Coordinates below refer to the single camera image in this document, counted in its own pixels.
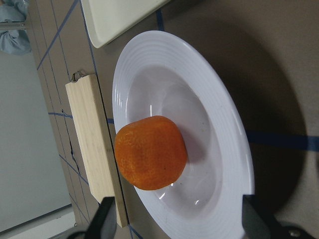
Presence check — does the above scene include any white round plate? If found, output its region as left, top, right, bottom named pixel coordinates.
left=112, top=30, right=254, bottom=239

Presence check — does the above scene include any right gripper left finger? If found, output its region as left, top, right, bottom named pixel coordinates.
left=64, top=197, right=117, bottom=239

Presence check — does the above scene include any wooden cutting board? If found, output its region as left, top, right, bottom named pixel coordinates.
left=65, top=74, right=129, bottom=228

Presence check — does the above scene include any cream bear tray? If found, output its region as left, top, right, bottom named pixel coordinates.
left=81, top=0, right=168, bottom=48

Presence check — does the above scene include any orange fruit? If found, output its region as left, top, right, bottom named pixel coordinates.
left=115, top=116, right=187, bottom=191

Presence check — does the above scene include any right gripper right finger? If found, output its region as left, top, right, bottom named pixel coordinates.
left=242, top=195, right=299, bottom=239

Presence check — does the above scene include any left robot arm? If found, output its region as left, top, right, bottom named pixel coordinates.
left=0, top=0, right=31, bottom=55

